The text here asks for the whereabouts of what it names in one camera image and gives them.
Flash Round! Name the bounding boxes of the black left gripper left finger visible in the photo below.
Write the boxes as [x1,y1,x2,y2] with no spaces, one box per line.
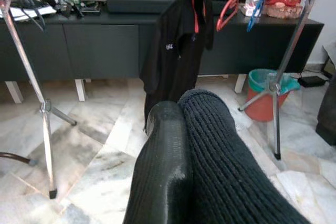
[123,100,195,224]

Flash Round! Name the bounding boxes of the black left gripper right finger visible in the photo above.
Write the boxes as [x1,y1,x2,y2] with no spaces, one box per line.
[177,89,313,224]

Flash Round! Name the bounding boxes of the orange bin with teal liner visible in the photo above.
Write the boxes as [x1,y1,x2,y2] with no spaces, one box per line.
[245,68,301,122]

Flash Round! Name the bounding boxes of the black shirt with red trim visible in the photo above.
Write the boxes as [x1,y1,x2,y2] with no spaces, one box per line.
[139,0,215,133]

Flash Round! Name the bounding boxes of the dark brown sofa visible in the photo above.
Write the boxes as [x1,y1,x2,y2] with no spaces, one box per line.
[314,77,336,146]

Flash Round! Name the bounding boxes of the black power adapter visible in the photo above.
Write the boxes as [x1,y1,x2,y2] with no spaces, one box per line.
[298,75,329,88]

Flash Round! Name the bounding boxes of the black TV cabinet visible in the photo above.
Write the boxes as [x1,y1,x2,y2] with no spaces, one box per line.
[0,8,325,104]

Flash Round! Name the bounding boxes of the black soundbar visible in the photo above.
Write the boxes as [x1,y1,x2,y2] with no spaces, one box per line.
[107,0,184,15]

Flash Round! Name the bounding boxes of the white tissue pack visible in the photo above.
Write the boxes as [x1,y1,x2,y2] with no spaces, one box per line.
[240,0,263,16]

